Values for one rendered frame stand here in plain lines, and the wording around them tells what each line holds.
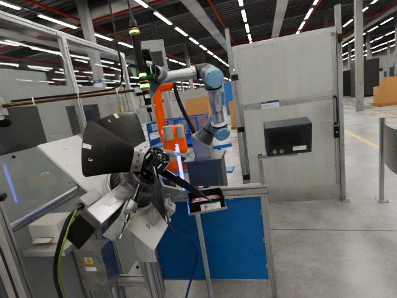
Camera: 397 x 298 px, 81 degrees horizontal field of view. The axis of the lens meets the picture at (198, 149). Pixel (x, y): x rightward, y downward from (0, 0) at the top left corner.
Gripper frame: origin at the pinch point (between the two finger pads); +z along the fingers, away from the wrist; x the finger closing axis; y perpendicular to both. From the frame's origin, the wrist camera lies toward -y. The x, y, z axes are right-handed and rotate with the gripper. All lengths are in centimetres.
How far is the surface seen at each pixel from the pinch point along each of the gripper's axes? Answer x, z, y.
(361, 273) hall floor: -119, -60, 166
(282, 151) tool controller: -66, -33, 58
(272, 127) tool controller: -61, -32, 43
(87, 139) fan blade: 11.8, 32.3, 29.3
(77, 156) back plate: 35, 11, 39
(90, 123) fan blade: 12.1, 27.6, 23.8
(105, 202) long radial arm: 8, 36, 53
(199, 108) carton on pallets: 122, -792, 49
